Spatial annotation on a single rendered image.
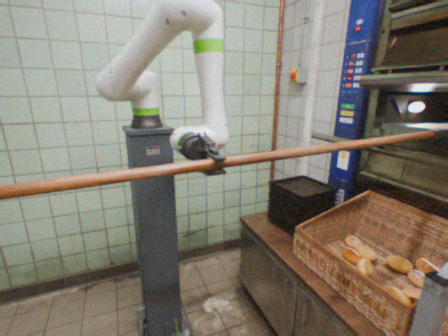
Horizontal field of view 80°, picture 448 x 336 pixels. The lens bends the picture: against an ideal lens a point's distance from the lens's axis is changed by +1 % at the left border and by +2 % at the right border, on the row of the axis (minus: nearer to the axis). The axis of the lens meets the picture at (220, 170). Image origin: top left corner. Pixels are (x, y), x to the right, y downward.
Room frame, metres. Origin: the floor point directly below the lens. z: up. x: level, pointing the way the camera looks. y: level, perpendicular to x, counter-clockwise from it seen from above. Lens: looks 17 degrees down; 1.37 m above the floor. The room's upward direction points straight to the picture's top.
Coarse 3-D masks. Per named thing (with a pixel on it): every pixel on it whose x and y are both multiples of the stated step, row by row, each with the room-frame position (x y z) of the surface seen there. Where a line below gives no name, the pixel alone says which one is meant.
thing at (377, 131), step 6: (372, 132) 1.39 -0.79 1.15; (378, 132) 1.36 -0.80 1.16; (384, 132) 1.33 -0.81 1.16; (390, 132) 1.30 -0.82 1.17; (396, 132) 1.27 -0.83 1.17; (402, 132) 1.24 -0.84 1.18; (408, 132) 1.22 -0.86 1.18; (444, 138) 1.08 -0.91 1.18; (432, 144) 1.12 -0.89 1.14; (438, 144) 1.10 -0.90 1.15; (444, 144) 1.08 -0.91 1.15
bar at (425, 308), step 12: (396, 156) 0.88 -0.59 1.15; (408, 156) 0.84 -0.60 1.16; (420, 156) 0.81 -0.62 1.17; (432, 156) 0.79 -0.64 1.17; (444, 168) 0.74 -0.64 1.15; (432, 276) 0.53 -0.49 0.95; (444, 276) 0.53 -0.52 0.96; (432, 288) 0.52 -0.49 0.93; (444, 288) 0.50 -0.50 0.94; (420, 300) 0.53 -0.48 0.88; (432, 300) 0.51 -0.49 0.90; (444, 300) 0.51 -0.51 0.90; (420, 312) 0.53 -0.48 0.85; (432, 312) 0.51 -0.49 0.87; (444, 312) 0.51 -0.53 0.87; (420, 324) 0.52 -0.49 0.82; (432, 324) 0.50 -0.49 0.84
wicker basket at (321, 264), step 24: (360, 216) 1.32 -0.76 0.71; (384, 216) 1.21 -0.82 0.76; (408, 216) 1.12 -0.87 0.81; (432, 216) 1.05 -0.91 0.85; (312, 240) 1.05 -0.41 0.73; (336, 240) 1.26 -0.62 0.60; (360, 240) 1.26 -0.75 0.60; (408, 240) 1.08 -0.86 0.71; (432, 240) 1.01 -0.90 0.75; (312, 264) 1.04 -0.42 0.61; (336, 264) 0.92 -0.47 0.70; (384, 264) 1.07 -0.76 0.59; (336, 288) 0.90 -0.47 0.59; (360, 288) 0.81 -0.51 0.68; (384, 288) 0.91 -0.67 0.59; (360, 312) 0.79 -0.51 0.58; (384, 312) 0.72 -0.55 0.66; (408, 312) 0.66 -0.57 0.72
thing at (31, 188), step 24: (336, 144) 0.86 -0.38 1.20; (360, 144) 0.89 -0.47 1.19; (384, 144) 0.94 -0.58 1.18; (144, 168) 0.62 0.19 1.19; (168, 168) 0.64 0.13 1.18; (192, 168) 0.66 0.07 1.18; (216, 168) 0.69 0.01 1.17; (0, 192) 0.50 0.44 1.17; (24, 192) 0.52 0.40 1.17; (48, 192) 0.54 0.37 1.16
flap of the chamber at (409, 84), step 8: (360, 80) 1.32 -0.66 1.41; (368, 80) 1.28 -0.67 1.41; (376, 80) 1.25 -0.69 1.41; (384, 80) 1.21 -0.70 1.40; (392, 80) 1.18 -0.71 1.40; (400, 80) 1.14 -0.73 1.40; (408, 80) 1.11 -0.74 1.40; (416, 80) 1.09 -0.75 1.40; (424, 80) 1.06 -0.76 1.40; (432, 80) 1.03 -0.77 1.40; (440, 80) 1.01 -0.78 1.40; (376, 88) 1.35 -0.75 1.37; (384, 88) 1.31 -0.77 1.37; (392, 88) 1.28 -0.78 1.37; (400, 88) 1.25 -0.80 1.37; (408, 88) 1.21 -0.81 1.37; (416, 88) 1.18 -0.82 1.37; (424, 88) 1.16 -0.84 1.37; (432, 88) 1.13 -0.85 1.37; (440, 88) 1.11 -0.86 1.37
